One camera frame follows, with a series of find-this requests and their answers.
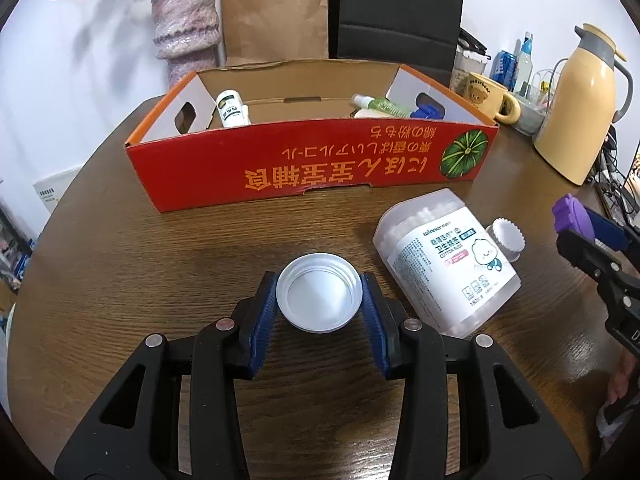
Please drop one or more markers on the clear cotton swab box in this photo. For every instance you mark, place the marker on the clear cotton swab box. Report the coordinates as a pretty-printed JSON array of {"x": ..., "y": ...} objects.
[{"x": 453, "y": 273}]

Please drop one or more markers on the yellow bear mug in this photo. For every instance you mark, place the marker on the yellow bear mug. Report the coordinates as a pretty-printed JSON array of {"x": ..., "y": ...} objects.
[{"x": 492, "y": 99}]

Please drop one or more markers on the grey ceramic cup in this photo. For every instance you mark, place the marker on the grey ceramic cup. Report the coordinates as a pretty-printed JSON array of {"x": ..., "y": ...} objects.
[{"x": 531, "y": 118}]

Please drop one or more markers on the small white ridged cap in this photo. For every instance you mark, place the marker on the small white ridged cap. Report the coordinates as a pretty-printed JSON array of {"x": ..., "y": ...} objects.
[{"x": 508, "y": 237}]

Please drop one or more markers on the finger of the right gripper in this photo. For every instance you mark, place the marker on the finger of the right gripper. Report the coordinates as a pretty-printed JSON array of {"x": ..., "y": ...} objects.
[{"x": 608, "y": 232}]

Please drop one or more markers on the clear food container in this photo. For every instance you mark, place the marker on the clear food container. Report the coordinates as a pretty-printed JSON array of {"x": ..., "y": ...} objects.
[{"x": 471, "y": 57}]

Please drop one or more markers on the white spray bottle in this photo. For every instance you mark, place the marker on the white spray bottle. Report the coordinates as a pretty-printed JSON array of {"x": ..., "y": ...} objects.
[{"x": 232, "y": 111}]

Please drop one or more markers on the white jar lid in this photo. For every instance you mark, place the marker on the white jar lid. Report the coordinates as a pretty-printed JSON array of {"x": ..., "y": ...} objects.
[{"x": 319, "y": 293}]

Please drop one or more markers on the yellow thermos jug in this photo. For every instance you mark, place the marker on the yellow thermos jug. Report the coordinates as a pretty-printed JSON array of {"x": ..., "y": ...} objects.
[{"x": 594, "y": 91}]

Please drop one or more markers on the person's right hand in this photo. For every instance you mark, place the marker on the person's right hand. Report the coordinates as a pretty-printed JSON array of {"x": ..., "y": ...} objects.
[{"x": 618, "y": 386}]

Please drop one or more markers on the black paper bag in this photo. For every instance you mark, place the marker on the black paper bag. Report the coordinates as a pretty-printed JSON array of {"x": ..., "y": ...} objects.
[{"x": 420, "y": 33}]

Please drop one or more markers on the blue gear cap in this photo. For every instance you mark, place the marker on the blue gear cap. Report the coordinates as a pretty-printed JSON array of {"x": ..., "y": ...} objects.
[{"x": 428, "y": 111}]

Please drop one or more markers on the pink marbled vase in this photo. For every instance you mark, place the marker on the pink marbled vase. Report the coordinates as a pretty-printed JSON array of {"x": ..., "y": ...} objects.
[{"x": 186, "y": 35}]

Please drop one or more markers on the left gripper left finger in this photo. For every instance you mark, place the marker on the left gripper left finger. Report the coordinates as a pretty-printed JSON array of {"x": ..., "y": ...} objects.
[{"x": 170, "y": 410}]

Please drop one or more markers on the cluttered storage shelf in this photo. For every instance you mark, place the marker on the cluttered storage shelf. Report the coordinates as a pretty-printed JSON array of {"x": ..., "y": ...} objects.
[{"x": 16, "y": 251}]

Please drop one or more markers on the blue drink can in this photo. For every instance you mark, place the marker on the blue drink can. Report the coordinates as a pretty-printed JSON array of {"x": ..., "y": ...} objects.
[{"x": 504, "y": 68}]

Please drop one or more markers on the red cardboard box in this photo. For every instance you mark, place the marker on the red cardboard box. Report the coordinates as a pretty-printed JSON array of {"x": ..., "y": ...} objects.
[{"x": 302, "y": 134}]

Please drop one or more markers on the green spray bottle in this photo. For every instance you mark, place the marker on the green spray bottle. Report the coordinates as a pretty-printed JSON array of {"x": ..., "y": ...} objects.
[{"x": 368, "y": 107}]

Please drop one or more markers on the brown paper bag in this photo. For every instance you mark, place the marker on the brown paper bag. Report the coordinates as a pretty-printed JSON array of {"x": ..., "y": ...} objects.
[{"x": 257, "y": 31}]

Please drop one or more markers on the purple gear cap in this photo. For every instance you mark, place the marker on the purple gear cap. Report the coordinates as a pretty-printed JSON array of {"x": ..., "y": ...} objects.
[{"x": 570, "y": 215}]

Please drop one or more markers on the clear plastic bottle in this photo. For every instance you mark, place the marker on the clear plastic bottle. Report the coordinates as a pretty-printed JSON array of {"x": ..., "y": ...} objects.
[{"x": 524, "y": 66}]

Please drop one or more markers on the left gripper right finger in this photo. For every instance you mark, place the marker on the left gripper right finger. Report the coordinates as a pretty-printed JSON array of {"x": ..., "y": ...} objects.
[{"x": 506, "y": 430}]

